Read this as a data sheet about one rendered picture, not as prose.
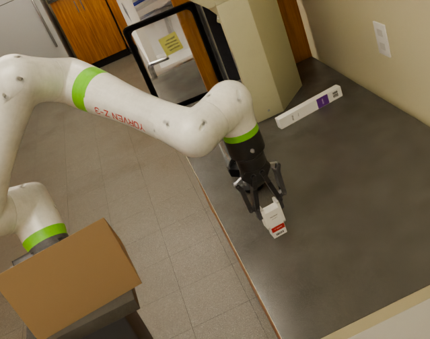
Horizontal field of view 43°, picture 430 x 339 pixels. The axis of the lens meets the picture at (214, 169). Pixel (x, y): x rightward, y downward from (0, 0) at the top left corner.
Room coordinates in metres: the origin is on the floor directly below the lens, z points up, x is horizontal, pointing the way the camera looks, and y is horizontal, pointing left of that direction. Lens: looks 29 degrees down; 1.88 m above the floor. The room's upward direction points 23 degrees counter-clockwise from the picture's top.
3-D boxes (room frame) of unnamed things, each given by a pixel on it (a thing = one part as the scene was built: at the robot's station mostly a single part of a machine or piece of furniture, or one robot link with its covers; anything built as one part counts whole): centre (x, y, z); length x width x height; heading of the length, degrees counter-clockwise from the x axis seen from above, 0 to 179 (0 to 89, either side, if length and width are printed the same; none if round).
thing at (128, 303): (1.33, 0.51, 0.92); 0.32 x 0.32 x 0.04; 6
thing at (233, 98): (1.20, -0.09, 1.34); 0.13 x 0.11 x 0.14; 128
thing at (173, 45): (2.19, -0.03, 1.19); 0.30 x 0.01 x 0.40; 86
